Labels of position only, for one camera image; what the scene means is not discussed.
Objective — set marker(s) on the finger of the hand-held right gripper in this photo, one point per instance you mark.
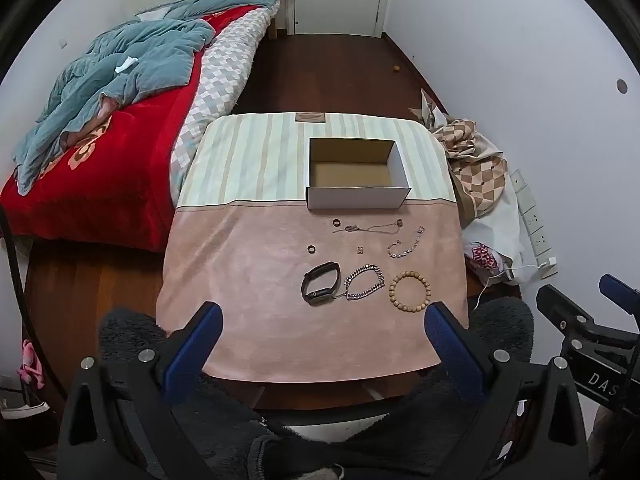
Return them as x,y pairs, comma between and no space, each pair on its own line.
567,312
620,294

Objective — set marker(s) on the red printed bag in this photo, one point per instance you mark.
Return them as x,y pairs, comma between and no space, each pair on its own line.
484,256

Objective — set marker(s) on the white shoe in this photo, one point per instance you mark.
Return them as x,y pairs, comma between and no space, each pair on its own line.
22,409

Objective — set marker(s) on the checkered bed sheet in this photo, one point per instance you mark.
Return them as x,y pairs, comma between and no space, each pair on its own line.
220,90

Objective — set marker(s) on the wooden bed leg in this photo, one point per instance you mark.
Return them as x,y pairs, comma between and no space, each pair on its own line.
273,25

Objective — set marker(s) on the brown checkered cloth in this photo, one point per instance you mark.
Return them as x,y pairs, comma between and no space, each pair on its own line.
472,160

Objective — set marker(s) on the black smart wristband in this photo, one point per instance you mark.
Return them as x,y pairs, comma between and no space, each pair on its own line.
320,284

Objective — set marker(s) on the pink cloth item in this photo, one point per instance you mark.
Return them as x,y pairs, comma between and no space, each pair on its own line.
31,365

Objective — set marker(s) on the white cloth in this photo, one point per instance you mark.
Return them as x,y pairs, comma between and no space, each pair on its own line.
510,230

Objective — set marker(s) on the bed with red blanket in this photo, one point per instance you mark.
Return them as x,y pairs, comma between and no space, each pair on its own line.
110,175

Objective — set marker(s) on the dark fuzzy clothing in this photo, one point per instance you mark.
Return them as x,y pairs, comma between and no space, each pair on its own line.
310,440

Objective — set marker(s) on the striped and pink tablecloth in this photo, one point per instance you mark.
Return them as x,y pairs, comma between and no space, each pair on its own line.
260,270

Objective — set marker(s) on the white cardboard box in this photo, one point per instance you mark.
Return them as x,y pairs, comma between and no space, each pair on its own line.
357,175

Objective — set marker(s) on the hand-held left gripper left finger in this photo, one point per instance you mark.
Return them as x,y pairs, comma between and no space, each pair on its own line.
195,355

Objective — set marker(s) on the white power strip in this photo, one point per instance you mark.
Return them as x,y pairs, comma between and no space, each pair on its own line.
534,222

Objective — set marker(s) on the teal quilt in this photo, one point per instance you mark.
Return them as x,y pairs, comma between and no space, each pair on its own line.
125,75

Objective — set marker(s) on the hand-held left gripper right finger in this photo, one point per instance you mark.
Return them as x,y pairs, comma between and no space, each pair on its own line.
452,355

